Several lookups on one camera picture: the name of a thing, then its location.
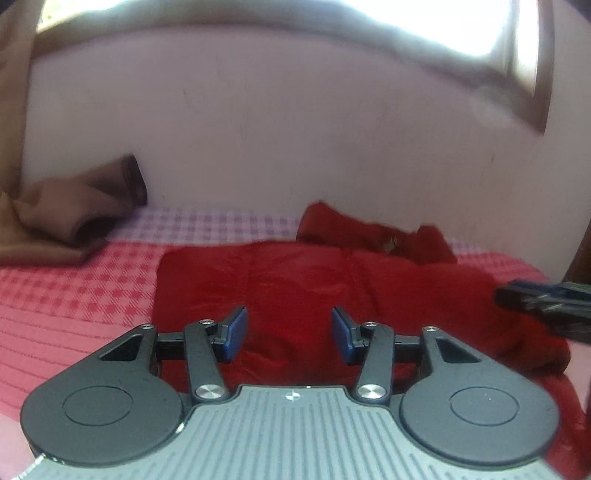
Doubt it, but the brown folded cloth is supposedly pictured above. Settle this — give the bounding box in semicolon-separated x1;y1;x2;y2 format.
0;154;149;267

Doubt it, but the large red garment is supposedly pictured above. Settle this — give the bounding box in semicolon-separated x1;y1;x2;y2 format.
151;200;574;398

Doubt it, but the brown curtain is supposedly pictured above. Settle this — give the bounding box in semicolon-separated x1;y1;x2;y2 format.
0;0;49;206

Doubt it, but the pink checked bedsheet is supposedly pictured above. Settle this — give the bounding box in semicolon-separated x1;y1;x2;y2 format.
0;205;591;480

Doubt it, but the wooden framed window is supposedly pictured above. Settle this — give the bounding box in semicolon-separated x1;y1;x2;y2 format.
34;0;556;136

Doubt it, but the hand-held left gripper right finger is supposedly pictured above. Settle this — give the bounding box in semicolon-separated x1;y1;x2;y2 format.
331;306;485;407

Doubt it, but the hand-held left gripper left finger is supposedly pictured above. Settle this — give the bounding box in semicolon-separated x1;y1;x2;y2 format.
98;305;250;406

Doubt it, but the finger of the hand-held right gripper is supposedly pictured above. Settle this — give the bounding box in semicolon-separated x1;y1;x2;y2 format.
493;278;591;309
526;304;591;343

